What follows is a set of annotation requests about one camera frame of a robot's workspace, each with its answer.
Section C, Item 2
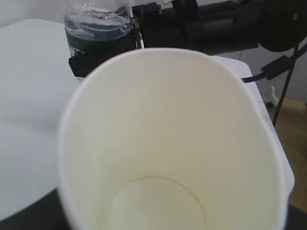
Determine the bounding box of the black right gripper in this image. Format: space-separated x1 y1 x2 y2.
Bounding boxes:
132 0 261 52

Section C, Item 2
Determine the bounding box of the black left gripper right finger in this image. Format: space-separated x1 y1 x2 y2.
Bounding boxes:
285 205 307 230

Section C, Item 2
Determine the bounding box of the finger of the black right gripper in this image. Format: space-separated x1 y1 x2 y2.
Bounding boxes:
68 33 142 78

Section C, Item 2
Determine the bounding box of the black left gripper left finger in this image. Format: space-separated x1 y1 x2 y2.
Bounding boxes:
0 189 70 230

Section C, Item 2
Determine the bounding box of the clear water bottle green label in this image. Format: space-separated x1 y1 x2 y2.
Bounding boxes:
62 0 133 57

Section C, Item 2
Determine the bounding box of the white paper cup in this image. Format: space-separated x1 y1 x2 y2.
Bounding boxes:
58 48 292 230

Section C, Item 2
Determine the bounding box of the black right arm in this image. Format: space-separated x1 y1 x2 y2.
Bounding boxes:
69 0 307 78

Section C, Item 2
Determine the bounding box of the black tripod stand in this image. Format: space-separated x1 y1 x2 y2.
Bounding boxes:
272 59 296 126

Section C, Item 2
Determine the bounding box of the black right camera cable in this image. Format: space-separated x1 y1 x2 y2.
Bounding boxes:
241 38 307 84

